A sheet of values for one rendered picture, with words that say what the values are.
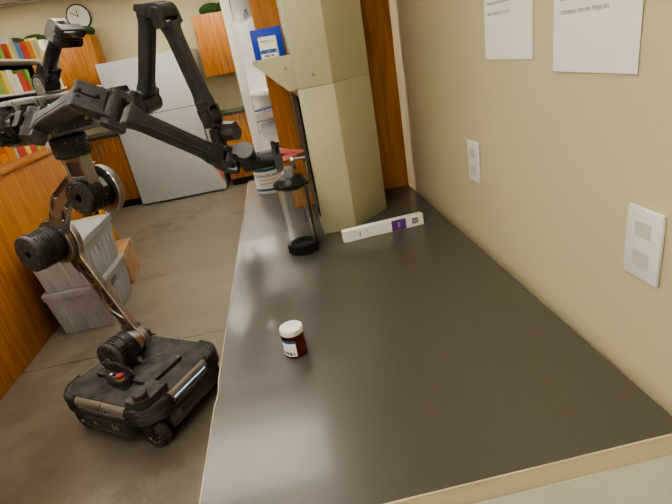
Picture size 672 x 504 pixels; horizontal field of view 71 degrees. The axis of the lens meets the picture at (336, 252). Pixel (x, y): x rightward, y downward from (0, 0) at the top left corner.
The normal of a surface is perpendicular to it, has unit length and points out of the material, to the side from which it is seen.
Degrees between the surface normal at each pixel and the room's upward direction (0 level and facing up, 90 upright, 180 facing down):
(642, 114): 90
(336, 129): 90
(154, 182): 90
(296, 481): 0
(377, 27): 90
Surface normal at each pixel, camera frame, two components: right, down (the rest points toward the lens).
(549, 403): -0.16, -0.90
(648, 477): 0.14, 0.37
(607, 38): -0.98, 0.21
